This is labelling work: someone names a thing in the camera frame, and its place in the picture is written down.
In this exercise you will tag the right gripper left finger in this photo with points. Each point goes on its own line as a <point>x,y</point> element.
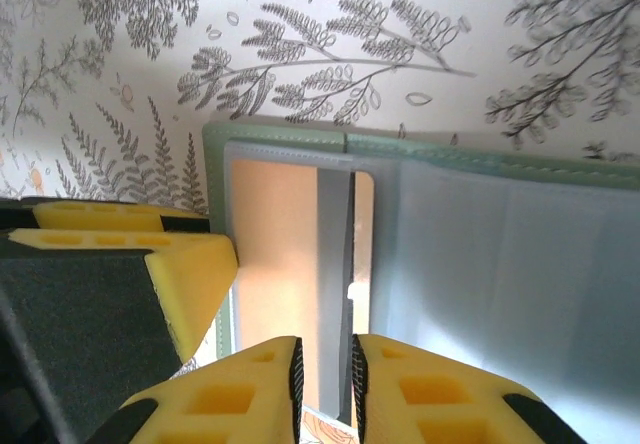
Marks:
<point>210,404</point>

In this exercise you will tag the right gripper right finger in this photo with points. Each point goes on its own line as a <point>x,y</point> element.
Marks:
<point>440,404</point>

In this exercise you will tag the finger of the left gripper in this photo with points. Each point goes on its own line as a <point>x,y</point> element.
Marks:
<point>100,216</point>
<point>100,304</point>

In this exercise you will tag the green card holder wallet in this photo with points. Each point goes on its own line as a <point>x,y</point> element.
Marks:
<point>500,264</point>

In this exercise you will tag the black glossy card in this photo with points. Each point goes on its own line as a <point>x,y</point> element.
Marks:
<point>270,264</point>

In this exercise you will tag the grey card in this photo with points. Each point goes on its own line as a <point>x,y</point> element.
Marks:
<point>332,264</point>

